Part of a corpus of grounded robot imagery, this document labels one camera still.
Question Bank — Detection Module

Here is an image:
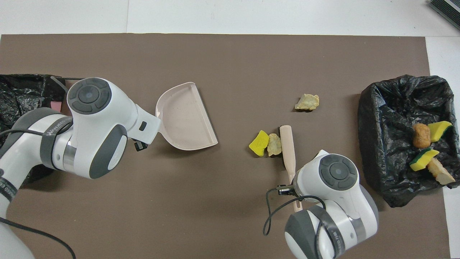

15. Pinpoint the beige brush with black bristles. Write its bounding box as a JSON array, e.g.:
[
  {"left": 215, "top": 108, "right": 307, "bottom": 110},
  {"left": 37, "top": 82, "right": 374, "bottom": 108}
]
[{"left": 280, "top": 125, "right": 303, "bottom": 213}]

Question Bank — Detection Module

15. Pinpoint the tan foam chunk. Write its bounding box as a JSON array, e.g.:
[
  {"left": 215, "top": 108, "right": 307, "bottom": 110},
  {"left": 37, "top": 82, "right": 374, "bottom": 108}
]
[
  {"left": 294, "top": 94, "right": 320, "bottom": 112},
  {"left": 427, "top": 157, "right": 456, "bottom": 185},
  {"left": 267, "top": 133, "right": 282, "bottom": 157}
]

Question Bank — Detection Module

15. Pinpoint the beige plastic dustpan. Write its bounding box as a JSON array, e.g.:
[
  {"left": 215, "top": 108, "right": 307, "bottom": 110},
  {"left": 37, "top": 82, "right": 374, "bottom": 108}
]
[{"left": 155, "top": 82, "right": 219, "bottom": 151}]

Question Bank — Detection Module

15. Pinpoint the notched yellow green sponge piece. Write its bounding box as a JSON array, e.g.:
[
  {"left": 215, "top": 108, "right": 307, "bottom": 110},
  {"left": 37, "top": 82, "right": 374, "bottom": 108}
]
[{"left": 409, "top": 148, "right": 440, "bottom": 172}]

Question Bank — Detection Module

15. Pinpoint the brown cork piece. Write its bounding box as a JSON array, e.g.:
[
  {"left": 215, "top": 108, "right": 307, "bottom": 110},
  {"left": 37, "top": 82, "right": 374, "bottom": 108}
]
[{"left": 412, "top": 123, "right": 431, "bottom": 149}]

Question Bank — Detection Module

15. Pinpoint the wedge yellow sponge piece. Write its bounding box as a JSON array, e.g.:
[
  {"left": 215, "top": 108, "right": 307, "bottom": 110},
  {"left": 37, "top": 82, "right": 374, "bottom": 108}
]
[{"left": 427, "top": 121, "right": 453, "bottom": 143}]

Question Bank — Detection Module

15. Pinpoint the bin lined with black bag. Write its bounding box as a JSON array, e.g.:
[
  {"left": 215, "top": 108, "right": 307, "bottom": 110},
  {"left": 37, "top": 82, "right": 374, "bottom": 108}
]
[{"left": 358, "top": 74, "right": 460, "bottom": 208}]

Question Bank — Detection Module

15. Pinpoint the pink bin with black bag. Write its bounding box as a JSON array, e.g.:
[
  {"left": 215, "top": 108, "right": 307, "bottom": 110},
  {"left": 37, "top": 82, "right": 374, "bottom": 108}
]
[{"left": 0, "top": 74, "right": 69, "bottom": 187}]

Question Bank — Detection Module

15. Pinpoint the brown table mat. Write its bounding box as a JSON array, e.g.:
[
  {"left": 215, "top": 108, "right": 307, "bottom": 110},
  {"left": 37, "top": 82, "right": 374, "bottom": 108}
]
[{"left": 0, "top": 33, "right": 451, "bottom": 259}]

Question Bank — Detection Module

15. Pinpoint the dark grey ribbed device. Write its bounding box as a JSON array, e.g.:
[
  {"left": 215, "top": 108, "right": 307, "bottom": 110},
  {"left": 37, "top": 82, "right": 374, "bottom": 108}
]
[{"left": 428, "top": 0, "right": 460, "bottom": 31}]

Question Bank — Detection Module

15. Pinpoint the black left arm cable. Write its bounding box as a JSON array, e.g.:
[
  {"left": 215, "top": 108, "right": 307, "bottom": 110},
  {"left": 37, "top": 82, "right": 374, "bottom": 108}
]
[{"left": 0, "top": 76, "right": 86, "bottom": 259}]

